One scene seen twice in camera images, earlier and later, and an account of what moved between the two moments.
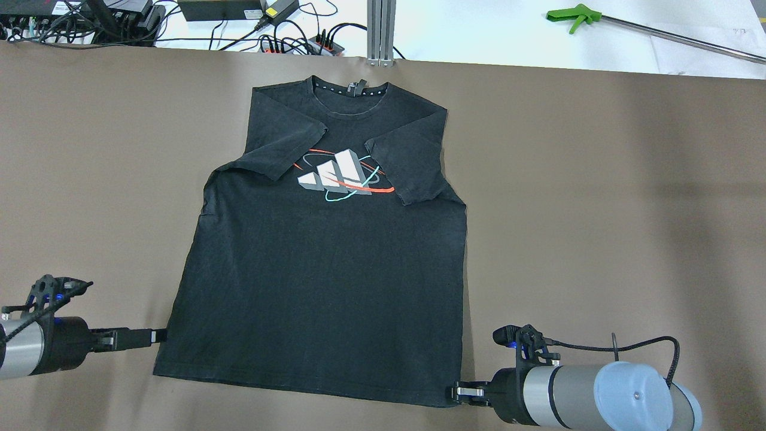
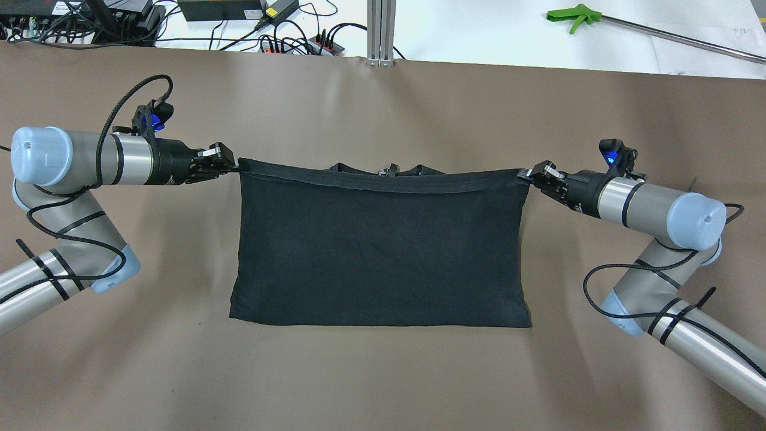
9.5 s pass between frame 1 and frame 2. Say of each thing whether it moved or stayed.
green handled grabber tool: stayed
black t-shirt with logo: moved
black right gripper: moved
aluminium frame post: stayed
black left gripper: moved
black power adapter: stayed
